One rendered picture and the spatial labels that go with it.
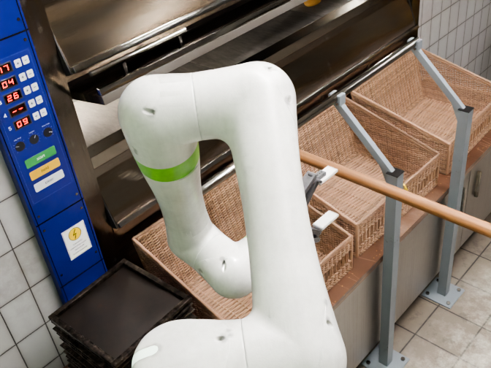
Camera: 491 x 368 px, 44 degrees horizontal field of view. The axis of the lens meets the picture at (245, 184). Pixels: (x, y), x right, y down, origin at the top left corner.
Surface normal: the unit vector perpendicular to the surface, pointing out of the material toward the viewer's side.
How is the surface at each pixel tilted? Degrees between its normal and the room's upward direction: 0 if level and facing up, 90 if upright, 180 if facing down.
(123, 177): 70
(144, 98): 42
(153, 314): 0
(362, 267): 0
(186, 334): 7
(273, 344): 18
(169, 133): 95
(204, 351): 9
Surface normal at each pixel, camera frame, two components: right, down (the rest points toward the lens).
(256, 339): -0.09, -0.71
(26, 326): 0.73, 0.33
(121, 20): 0.65, 0.04
